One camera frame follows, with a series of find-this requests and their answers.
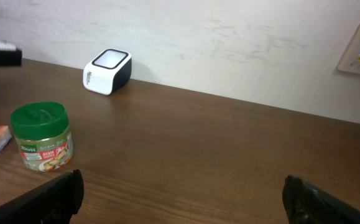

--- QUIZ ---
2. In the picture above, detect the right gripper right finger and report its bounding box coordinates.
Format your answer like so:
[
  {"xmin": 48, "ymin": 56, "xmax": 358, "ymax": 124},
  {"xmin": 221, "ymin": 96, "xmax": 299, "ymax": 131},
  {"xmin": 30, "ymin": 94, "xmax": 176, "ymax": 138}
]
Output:
[{"xmin": 282, "ymin": 175, "xmax": 360, "ymax": 224}]

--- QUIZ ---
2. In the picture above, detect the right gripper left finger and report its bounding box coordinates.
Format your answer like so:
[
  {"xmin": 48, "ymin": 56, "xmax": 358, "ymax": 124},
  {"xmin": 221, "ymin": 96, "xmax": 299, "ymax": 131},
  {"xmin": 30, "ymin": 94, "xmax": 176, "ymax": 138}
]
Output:
[{"xmin": 0, "ymin": 169, "xmax": 84, "ymax": 224}]

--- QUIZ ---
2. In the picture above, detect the green lid seasoning jar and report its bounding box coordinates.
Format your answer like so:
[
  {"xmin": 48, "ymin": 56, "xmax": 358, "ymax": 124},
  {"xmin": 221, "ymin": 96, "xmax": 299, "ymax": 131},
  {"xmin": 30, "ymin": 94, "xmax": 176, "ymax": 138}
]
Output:
[{"xmin": 11, "ymin": 101, "xmax": 74, "ymax": 172}]

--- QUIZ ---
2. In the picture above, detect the white barcode scanner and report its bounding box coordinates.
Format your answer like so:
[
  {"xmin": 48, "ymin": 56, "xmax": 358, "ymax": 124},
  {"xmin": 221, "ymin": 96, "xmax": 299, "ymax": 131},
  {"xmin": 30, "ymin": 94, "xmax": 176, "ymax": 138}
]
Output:
[{"xmin": 83, "ymin": 49, "xmax": 132, "ymax": 95}]

